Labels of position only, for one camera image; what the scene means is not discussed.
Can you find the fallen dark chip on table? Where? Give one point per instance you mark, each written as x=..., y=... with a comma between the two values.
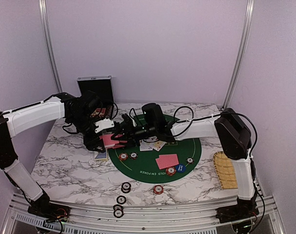
x=121, y=199

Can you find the small orange chip pile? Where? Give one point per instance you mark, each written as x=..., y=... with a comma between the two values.
x=170, y=171
x=123, y=156

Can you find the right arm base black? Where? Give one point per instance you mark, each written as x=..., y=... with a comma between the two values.
x=241, y=210

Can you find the orange red chip stack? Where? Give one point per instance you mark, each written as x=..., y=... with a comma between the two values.
x=158, y=189

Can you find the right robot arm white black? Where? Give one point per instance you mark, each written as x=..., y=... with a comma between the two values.
x=228, y=126

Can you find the face-up community cards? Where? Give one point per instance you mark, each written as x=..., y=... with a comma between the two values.
x=151, y=144

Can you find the fallen dark chip lower rail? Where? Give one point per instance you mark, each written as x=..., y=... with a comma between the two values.
x=118, y=213

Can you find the dealt red-backed cards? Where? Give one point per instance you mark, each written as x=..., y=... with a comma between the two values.
x=119, y=145

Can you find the aluminium poker case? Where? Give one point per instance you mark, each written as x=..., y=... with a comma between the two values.
x=102, y=86

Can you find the card deck box in case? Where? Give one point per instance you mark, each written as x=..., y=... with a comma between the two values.
x=99, y=112

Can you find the playing card box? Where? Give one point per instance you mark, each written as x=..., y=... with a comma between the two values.
x=101, y=156

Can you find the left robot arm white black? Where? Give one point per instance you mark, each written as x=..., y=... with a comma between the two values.
x=75, y=111

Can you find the blue small blind button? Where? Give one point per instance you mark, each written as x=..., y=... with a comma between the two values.
x=180, y=168

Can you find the round green poker mat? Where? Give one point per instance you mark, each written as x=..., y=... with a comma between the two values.
x=145, y=169

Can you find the woven bamboo tray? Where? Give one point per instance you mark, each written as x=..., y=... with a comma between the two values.
x=225, y=171

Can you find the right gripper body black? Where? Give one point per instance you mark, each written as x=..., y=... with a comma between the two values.
x=138, y=134

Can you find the right chip row in case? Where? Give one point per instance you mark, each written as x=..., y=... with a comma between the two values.
x=109, y=111

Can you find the dark chips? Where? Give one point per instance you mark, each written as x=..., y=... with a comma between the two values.
x=133, y=155

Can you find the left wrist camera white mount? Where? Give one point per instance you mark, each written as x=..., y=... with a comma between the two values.
x=103, y=125

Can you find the front aluminium rail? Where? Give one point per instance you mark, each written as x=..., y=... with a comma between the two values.
x=189, y=218

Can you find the dark brown chip stack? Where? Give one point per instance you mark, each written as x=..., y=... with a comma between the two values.
x=126, y=187

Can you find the red-backed playing card deck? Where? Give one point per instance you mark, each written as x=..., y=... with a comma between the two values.
x=108, y=142

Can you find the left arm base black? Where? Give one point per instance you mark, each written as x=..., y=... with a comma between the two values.
x=45, y=208

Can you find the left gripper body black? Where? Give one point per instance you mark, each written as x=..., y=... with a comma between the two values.
x=90, y=142

